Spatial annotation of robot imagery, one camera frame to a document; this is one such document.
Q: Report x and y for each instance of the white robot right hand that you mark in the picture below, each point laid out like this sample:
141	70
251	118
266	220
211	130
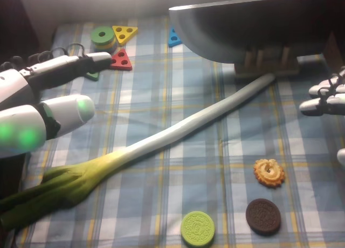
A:
332	99

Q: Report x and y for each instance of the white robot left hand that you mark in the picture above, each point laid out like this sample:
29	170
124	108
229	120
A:
16	86

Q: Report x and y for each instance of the large grey metal cleaver blade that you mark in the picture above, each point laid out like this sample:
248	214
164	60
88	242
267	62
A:
242	21

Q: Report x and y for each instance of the long green leek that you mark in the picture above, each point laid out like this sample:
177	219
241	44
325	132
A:
172	132

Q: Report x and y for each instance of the wooden peg board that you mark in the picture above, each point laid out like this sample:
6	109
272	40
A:
269	70

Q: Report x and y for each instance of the green triangle block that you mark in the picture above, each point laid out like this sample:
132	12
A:
93	76

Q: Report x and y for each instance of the toy butter cookie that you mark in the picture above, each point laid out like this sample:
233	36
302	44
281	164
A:
269	173

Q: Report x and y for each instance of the red triangle block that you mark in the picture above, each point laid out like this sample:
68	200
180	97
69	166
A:
121	62

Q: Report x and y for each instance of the yellow triangle block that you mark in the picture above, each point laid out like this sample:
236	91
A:
122	35

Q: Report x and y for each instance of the chocolate sandwich cookie toy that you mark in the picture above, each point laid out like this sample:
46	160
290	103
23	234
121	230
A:
263	216

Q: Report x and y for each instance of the blue triangle block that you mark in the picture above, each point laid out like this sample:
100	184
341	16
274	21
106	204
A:
173	39

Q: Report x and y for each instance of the blue plaid tablecloth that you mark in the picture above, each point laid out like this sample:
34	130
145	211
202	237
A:
188	183

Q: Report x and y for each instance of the green sandwich cookie toy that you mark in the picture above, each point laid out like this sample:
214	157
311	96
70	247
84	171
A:
198	228

